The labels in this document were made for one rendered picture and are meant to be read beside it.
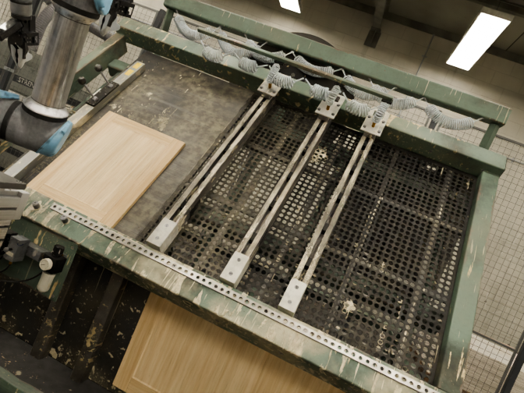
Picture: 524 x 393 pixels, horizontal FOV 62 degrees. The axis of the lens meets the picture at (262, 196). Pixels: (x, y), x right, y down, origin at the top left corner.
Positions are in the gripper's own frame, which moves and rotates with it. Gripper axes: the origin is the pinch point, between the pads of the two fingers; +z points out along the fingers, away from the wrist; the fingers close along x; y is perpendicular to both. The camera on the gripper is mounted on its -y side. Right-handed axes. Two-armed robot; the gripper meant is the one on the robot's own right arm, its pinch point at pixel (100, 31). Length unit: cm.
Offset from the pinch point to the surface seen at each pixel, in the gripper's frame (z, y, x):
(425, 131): -17, 128, -80
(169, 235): 52, 16, -57
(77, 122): 55, 17, 24
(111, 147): 54, 23, 2
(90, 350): 115, 1, -59
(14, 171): 71, -13, 10
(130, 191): 56, 18, -26
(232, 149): 28, 57, -34
